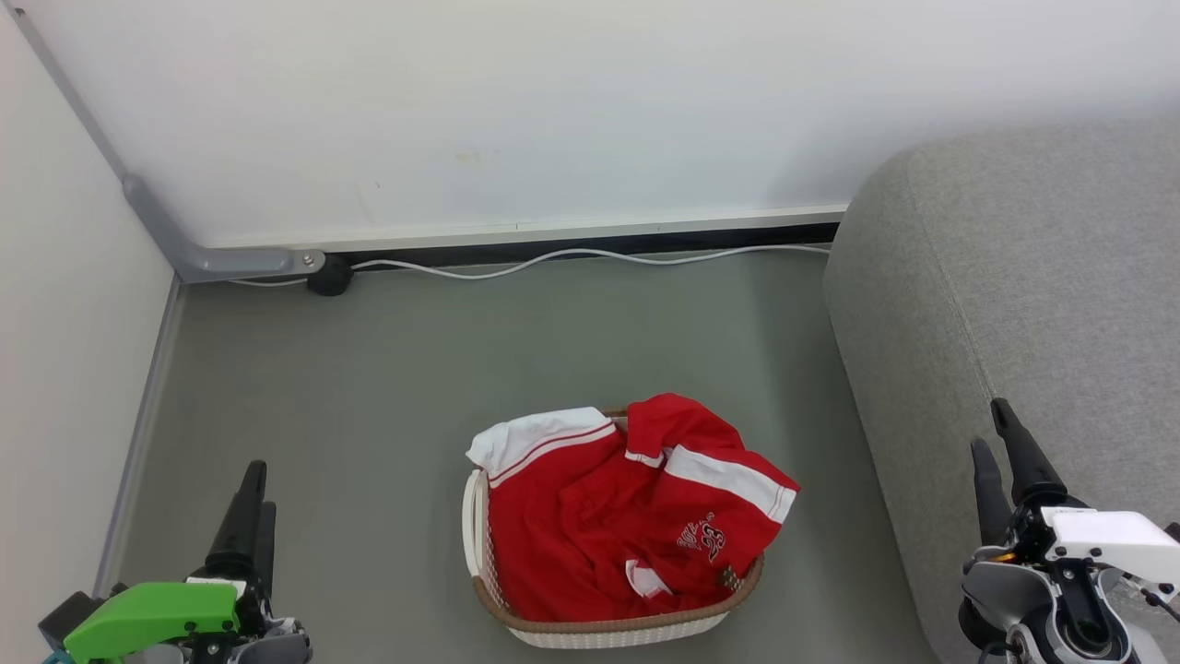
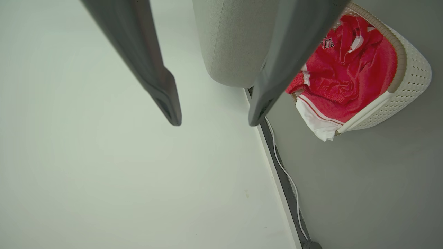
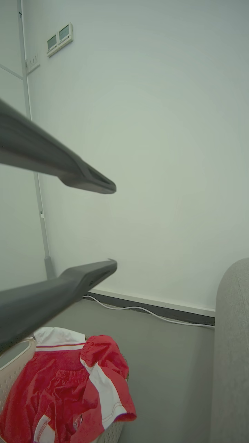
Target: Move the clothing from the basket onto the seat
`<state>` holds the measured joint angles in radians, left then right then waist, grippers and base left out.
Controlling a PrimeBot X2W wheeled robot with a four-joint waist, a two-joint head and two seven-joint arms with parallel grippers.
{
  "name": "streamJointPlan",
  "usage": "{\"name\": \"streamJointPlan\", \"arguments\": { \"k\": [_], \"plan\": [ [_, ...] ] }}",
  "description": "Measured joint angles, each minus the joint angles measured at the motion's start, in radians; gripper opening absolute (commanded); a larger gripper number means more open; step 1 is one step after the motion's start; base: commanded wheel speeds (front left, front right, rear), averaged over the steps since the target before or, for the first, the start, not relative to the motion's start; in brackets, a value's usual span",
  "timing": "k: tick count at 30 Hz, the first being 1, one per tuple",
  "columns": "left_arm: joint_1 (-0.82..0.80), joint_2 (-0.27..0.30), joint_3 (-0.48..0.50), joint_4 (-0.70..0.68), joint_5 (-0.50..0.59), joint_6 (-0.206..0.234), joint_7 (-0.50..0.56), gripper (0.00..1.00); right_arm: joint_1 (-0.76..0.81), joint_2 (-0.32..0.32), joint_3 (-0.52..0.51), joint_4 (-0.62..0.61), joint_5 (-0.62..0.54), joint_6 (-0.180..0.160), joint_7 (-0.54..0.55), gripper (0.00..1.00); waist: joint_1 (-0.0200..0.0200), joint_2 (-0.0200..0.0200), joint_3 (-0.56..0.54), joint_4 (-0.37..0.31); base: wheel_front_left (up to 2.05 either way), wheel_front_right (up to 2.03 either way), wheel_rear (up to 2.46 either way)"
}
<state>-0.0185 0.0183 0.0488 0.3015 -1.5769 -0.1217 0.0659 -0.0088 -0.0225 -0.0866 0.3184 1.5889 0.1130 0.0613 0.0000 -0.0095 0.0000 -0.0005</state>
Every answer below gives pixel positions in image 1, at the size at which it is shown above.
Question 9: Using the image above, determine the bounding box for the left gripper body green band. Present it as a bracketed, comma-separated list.
[39, 576, 313, 664]

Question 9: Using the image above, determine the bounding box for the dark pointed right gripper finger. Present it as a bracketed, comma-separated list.
[971, 439, 1013, 547]
[991, 398, 1068, 508]

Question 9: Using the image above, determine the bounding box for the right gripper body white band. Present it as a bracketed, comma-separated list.
[966, 505, 1180, 591]

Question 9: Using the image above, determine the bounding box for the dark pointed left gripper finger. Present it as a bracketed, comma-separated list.
[205, 461, 268, 580]
[251, 503, 277, 597]

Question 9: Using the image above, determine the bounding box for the red and white shirt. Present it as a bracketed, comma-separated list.
[466, 393, 801, 623]

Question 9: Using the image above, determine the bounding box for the grey fabric sofa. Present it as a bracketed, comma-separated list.
[823, 120, 1180, 664]

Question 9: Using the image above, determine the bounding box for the white laundry basket brown rim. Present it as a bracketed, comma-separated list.
[461, 408, 766, 650]

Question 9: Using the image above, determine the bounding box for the grey cable conduit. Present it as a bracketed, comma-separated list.
[7, 5, 326, 283]

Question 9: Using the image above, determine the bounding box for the white cable along wall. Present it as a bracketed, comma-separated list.
[226, 243, 832, 288]

